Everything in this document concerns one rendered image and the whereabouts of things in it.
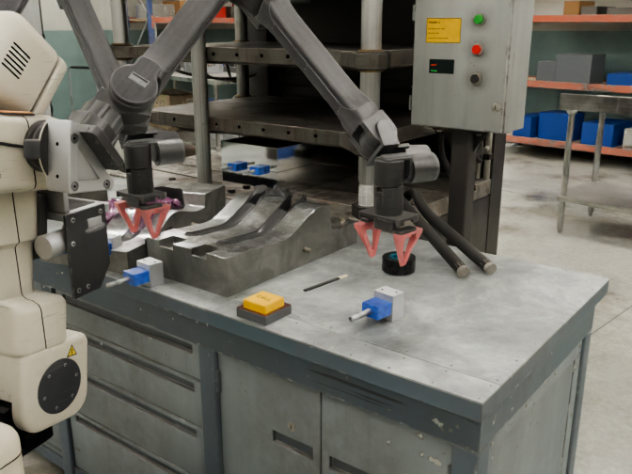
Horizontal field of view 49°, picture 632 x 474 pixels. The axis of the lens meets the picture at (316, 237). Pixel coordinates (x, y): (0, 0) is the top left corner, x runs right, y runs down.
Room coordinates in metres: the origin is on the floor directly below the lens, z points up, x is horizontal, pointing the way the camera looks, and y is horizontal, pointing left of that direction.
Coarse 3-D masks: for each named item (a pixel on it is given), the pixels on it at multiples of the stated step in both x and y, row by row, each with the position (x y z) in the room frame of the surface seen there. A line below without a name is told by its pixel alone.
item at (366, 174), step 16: (112, 0) 2.77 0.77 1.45; (368, 0) 2.06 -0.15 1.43; (112, 16) 2.77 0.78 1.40; (240, 16) 3.30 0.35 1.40; (368, 16) 2.06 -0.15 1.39; (128, 32) 2.80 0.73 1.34; (240, 32) 3.30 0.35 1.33; (368, 32) 2.06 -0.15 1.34; (368, 48) 2.06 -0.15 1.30; (128, 64) 2.78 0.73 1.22; (240, 80) 3.31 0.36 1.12; (368, 80) 2.06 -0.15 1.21; (368, 96) 2.06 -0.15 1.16; (368, 176) 2.06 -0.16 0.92; (368, 192) 2.06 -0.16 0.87; (352, 208) 2.09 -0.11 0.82
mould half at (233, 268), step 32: (256, 224) 1.64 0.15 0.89; (288, 224) 1.61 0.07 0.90; (320, 224) 1.65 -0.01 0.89; (352, 224) 1.77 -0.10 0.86; (160, 256) 1.52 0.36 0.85; (192, 256) 1.45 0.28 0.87; (224, 256) 1.40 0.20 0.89; (256, 256) 1.47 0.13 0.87; (288, 256) 1.55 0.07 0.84; (320, 256) 1.65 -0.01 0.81; (224, 288) 1.39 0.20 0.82
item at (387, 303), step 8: (384, 288) 1.31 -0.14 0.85; (392, 288) 1.31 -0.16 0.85; (376, 296) 1.29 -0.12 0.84; (384, 296) 1.28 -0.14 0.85; (392, 296) 1.26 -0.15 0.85; (400, 296) 1.28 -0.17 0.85; (368, 304) 1.26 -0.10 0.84; (376, 304) 1.26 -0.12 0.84; (384, 304) 1.26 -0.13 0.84; (392, 304) 1.26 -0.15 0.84; (400, 304) 1.28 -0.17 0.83; (360, 312) 1.23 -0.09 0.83; (368, 312) 1.24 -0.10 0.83; (376, 312) 1.24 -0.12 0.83; (384, 312) 1.25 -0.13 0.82; (392, 312) 1.26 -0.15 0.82; (400, 312) 1.28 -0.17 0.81; (352, 320) 1.21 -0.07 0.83; (392, 320) 1.26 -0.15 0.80
